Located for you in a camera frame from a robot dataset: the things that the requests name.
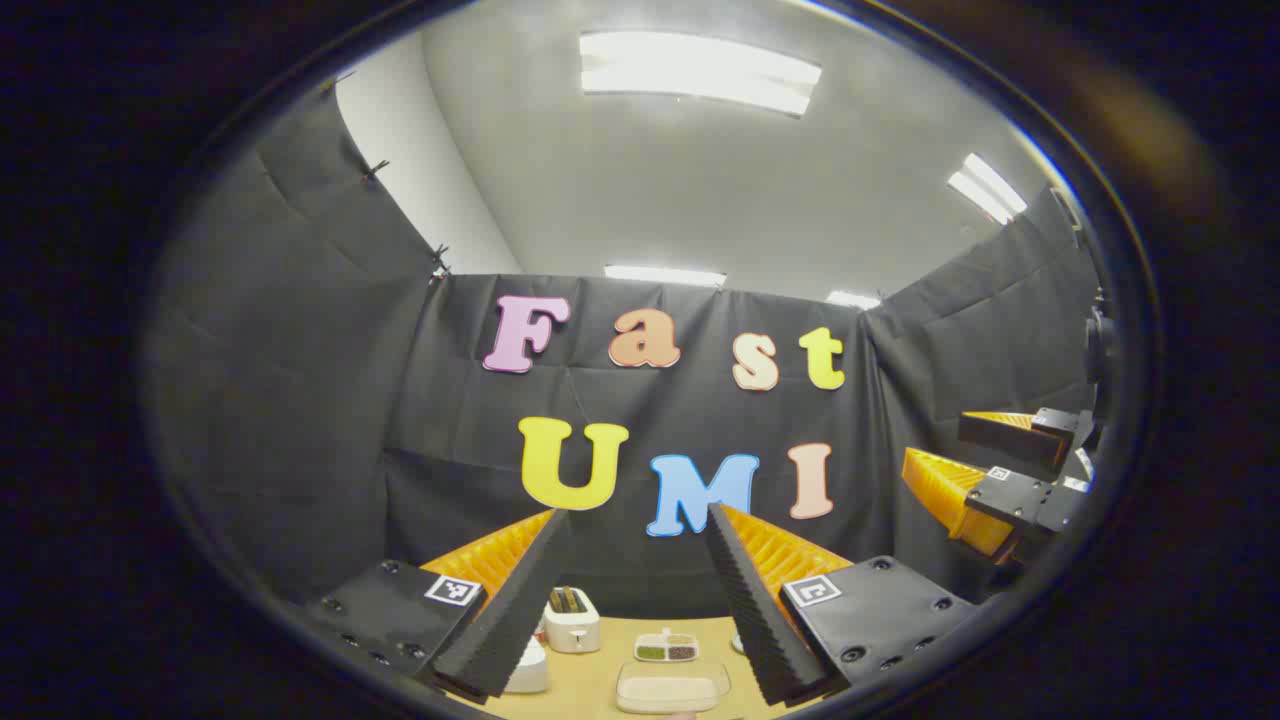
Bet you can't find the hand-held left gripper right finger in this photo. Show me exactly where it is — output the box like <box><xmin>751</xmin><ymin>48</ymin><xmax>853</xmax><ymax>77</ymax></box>
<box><xmin>703</xmin><ymin>502</ymin><xmax>976</xmax><ymax>709</ymax></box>

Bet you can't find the white rice cooker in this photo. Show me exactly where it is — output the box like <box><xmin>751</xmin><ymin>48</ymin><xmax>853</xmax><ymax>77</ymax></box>
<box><xmin>503</xmin><ymin>635</ymin><xmax>552</xmax><ymax>695</ymax></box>

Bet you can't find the white toaster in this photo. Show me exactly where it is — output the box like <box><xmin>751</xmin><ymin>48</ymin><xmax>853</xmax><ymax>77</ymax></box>
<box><xmin>543</xmin><ymin>586</ymin><xmax>602</xmax><ymax>654</ymax></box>

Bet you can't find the clear container of rice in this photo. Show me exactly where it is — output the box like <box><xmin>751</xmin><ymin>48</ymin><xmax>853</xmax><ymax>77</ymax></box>
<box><xmin>615</xmin><ymin>660</ymin><xmax>731</xmax><ymax>715</ymax></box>

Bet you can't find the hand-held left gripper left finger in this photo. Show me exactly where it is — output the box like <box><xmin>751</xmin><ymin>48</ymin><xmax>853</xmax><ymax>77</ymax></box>
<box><xmin>305</xmin><ymin>508</ymin><xmax>573</xmax><ymax>701</ymax></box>

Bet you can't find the black backdrop cloth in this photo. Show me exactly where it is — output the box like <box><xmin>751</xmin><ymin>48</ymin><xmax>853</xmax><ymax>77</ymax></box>
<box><xmin>150</xmin><ymin>85</ymin><xmax>1111</xmax><ymax>621</ymax></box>

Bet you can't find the large ceiling light panel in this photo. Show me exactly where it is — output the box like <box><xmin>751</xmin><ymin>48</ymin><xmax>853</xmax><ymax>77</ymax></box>
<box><xmin>580</xmin><ymin>30</ymin><xmax>823</xmax><ymax>117</ymax></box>

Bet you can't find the white divided grain dish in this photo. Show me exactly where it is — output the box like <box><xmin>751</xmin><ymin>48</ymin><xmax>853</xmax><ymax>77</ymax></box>
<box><xmin>634</xmin><ymin>628</ymin><xmax>699</xmax><ymax>663</ymax></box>

